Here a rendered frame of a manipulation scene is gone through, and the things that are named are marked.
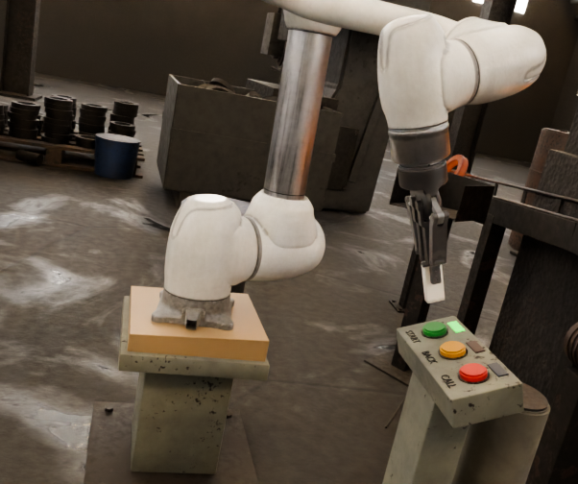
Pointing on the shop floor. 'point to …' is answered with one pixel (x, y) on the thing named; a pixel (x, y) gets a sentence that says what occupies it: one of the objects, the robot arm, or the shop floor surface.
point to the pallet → (48, 129)
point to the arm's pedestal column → (170, 435)
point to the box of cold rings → (230, 141)
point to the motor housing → (576, 408)
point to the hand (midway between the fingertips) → (432, 280)
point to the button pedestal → (444, 404)
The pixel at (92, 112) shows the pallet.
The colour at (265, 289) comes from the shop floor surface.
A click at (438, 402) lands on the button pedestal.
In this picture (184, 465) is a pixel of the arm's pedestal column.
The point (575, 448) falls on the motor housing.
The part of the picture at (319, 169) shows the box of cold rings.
